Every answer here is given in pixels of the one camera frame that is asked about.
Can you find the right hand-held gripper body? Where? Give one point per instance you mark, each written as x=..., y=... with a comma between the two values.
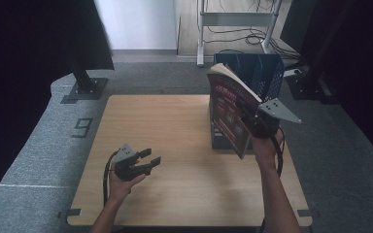
x=268, y=119

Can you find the purple softcover book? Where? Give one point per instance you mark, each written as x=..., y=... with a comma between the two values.
x=230, y=110

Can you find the person's right hand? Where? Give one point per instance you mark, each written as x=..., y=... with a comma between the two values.
x=265, y=152

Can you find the blue plastic file basket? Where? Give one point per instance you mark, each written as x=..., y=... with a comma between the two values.
x=262, y=71

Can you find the black curtain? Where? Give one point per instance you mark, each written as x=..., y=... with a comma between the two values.
x=29, y=48

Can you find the black metal stand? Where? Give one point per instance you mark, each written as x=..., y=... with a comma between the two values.
x=85, y=85
x=307, y=84

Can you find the person's left hand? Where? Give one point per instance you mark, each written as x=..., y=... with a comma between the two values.
x=121, y=187

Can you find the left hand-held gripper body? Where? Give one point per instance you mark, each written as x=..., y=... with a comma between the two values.
x=126, y=163

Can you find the white metal frame stand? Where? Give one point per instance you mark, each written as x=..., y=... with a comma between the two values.
x=233, y=19

